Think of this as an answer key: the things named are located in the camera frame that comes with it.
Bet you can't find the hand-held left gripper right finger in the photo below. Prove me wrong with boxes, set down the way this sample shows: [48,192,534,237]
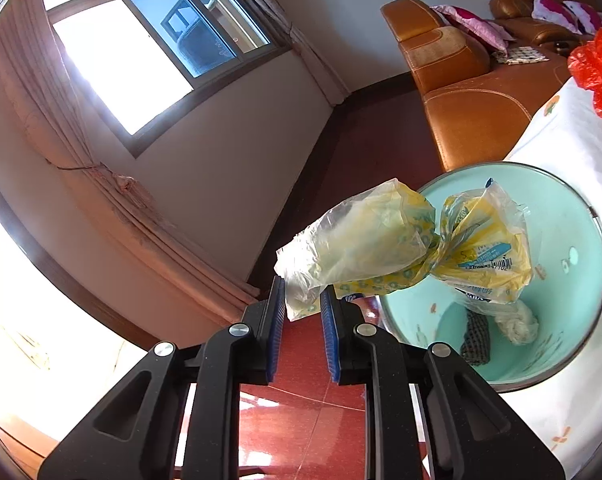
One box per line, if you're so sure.
[320,290,566,480]

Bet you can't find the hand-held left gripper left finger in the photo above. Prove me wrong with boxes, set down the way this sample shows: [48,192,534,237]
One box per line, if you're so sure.
[38,276,288,480]

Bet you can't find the clear yellow printed plastic bag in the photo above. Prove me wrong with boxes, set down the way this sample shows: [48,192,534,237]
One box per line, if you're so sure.
[273,177,534,323]

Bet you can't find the mint green metal-rimmed bin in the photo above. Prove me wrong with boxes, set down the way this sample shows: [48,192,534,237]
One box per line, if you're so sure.
[376,161,602,395]

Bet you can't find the red plastic bag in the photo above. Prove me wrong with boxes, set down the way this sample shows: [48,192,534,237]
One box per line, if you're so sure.
[567,27,602,158]

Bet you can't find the dark checked wrapper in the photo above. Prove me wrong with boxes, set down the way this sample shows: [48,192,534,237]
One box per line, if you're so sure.
[460,310,492,367]

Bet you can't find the crumpled clear plastic bag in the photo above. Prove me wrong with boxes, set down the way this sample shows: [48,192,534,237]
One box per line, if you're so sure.
[496,300,540,346]

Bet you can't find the pink curtain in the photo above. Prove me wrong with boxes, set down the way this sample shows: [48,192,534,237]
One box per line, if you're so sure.
[0,0,262,331]
[258,0,349,106]

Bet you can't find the orange leather sofa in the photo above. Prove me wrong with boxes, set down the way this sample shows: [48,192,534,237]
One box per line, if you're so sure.
[381,0,582,173]

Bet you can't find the white tablecloth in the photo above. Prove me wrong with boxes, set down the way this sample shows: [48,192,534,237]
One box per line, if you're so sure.
[413,80,602,480]

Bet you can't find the sliding window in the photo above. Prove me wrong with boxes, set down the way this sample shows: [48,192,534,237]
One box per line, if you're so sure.
[40,0,292,158]

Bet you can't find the checked mat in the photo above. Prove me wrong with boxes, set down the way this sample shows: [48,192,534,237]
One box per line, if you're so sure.
[498,45,549,66]

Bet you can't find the pink floral pillow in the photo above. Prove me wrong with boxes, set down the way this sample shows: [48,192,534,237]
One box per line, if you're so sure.
[431,5,516,53]
[531,0,582,33]
[563,0,602,36]

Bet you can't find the brown leather sofa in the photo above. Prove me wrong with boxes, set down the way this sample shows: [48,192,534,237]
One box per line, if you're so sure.
[490,0,602,53]

